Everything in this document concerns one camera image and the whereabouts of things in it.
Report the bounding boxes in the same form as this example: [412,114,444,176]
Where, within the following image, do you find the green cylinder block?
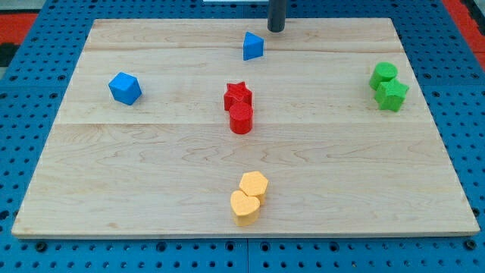
[369,62,398,90]

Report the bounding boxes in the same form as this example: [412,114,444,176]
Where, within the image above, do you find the light wooden board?
[11,18,480,239]

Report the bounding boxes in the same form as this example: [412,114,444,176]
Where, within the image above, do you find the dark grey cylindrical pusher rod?
[268,0,287,33]

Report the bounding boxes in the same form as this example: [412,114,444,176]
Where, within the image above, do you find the yellow heart block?
[230,190,261,227]

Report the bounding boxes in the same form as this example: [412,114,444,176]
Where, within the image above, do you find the blue cube block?
[108,72,142,105]

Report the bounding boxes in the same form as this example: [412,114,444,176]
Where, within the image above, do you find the blue triangle block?
[242,32,264,61]

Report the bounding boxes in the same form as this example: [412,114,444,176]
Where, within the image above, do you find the green star block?
[374,78,409,112]

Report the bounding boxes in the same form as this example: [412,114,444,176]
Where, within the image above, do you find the red star block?
[224,82,252,111]

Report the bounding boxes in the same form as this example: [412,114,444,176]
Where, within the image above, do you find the red cylinder block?
[229,102,253,134]

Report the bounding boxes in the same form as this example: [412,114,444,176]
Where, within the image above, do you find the yellow hexagon block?
[239,171,269,205]

